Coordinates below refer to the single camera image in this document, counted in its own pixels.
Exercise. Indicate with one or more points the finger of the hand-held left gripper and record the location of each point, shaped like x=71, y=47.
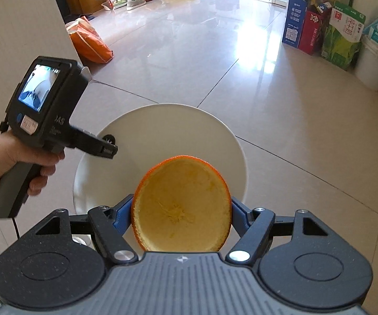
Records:
x=105, y=151

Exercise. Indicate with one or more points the white bucket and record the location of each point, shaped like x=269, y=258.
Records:
x=372, y=65

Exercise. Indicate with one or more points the orange peel half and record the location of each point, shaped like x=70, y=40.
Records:
x=182, y=203

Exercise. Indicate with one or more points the white trash bin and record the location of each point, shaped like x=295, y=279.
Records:
x=175, y=131

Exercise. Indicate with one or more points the grey slipper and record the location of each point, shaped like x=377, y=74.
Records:
x=136, y=4

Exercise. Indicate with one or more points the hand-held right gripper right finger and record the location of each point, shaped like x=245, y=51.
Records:
x=238, y=211

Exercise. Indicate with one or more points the tall blue box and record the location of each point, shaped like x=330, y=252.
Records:
x=293, y=16

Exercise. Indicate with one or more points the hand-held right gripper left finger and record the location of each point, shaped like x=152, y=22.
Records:
x=123, y=213

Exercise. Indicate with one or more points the pale cabinet panel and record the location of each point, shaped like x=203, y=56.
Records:
x=18, y=23

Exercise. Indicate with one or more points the orange bag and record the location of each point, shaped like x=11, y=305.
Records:
x=90, y=44

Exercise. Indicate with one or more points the red box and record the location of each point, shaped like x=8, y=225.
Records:
x=313, y=32

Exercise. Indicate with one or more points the green printed box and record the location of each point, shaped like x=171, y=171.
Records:
x=343, y=39

